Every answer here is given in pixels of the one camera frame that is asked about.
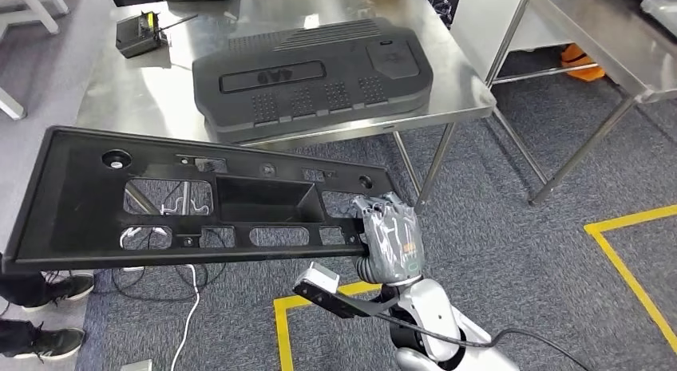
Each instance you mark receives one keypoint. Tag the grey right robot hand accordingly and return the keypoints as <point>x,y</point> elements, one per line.
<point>394,241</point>

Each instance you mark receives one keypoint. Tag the black plastic panel with cutouts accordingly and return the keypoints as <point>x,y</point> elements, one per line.
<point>63,215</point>

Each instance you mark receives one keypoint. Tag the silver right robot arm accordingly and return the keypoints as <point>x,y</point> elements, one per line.
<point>428,310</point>

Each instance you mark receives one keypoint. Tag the stainless steel workbench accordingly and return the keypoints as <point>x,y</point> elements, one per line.
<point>158,93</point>

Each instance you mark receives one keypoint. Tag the large black plastic cover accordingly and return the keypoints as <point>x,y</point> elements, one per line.
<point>317,99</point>

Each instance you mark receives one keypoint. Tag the white desk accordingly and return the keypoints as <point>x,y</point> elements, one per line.
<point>476,20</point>

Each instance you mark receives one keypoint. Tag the orange object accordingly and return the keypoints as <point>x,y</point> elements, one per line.
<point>582,67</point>

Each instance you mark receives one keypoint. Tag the stainless steel table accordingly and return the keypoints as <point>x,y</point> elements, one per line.
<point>608,35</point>

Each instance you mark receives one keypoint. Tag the black remote controller with antenna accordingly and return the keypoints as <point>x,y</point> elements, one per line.
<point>132,38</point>

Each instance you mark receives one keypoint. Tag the person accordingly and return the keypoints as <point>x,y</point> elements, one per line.
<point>58,289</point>

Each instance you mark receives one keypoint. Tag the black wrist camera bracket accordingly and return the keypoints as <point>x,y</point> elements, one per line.
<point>349,307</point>

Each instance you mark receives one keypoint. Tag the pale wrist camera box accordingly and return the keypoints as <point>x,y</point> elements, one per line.
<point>321,276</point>

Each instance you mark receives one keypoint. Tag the white folding table frame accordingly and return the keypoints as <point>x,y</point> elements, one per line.
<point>41,14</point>

